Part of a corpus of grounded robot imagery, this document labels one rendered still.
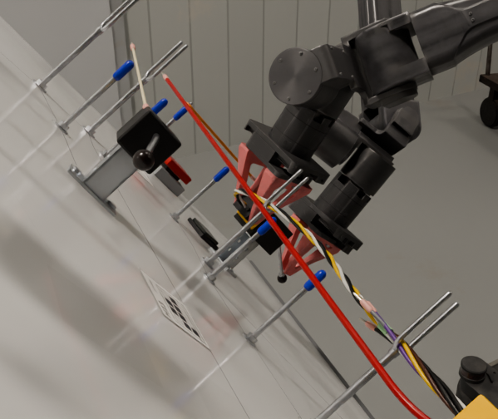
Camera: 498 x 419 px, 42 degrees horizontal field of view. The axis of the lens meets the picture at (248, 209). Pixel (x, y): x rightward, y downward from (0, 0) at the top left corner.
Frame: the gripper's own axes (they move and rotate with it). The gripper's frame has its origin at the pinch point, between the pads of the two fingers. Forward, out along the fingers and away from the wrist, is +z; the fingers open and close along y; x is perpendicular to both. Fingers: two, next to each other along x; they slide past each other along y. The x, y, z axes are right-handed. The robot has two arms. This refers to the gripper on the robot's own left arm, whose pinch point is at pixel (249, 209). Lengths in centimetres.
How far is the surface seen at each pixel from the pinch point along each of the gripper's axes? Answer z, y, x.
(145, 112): -12.0, 14.6, -29.7
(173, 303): -4.1, 25.2, -28.2
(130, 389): -9, 37, -40
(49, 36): 51, -233, 76
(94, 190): -5.3, 14.7, -30.3
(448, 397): -8.0, 37.0, -14.0
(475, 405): -13, 42, -26
